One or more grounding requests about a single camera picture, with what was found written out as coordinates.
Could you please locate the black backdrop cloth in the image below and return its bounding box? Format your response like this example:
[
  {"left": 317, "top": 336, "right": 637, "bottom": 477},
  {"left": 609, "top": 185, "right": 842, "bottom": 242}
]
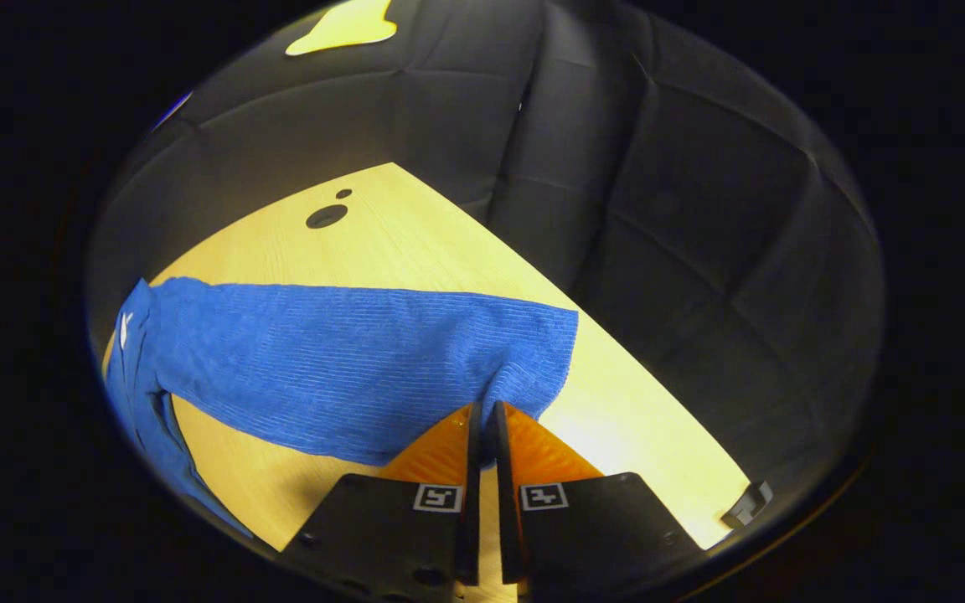
[{"left": 85, "top": 0, "right": 886, "bottom": 537}]

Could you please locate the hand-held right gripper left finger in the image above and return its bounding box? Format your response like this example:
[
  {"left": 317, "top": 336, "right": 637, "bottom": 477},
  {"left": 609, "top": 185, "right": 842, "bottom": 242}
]
[{"left": 281, "top": 402, "right": 484, "bottom": 603}]

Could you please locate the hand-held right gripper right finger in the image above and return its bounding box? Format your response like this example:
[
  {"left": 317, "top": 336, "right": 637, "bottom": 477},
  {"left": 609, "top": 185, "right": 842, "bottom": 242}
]
[{"left": 491, "top": 400, "right": 706, "bottom": 603}]

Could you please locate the blue corduroy shirt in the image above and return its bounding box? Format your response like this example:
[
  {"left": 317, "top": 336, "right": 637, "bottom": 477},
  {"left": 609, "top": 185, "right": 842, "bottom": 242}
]
[{"left": 104, "top": 276, "right": 581, "bottom": 538}]

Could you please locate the dark table edge bracket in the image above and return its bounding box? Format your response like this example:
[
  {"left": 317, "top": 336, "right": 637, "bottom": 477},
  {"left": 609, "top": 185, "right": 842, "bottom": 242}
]
[{"left": 720, "top": 480, "right": 775, "bottom": 530}]

